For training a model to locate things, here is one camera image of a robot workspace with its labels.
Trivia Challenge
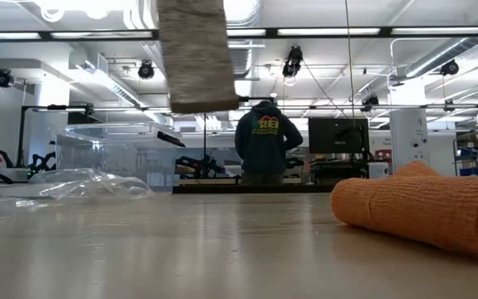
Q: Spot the brown elastic bandage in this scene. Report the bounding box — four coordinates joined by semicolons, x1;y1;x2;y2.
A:
157;0;240;115

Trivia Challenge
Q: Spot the orange elastic bandage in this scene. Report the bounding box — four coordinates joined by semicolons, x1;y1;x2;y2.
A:
329;160;478;262

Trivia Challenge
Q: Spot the person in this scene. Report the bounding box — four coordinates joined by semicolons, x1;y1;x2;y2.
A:
234;99;305;186

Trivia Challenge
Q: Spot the black computer monitor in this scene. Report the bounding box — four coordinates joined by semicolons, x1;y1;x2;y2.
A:
308;117;371;155

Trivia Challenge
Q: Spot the clear plastic bin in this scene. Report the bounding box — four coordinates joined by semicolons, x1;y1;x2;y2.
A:
55;122;186;193

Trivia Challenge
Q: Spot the small white box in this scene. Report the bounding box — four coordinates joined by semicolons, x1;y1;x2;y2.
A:
367;161;390;180

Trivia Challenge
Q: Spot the clear plastic bag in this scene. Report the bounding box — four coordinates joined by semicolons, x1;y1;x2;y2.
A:
14;168;155;205

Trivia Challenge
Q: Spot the white column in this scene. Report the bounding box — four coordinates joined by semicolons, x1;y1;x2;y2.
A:
389;108;431;173

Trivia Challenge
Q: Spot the black metal stand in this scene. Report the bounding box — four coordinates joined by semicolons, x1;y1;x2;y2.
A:
17;103;95;168

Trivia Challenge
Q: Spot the thin hanging cable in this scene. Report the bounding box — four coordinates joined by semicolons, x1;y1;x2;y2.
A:
344;0;358;125

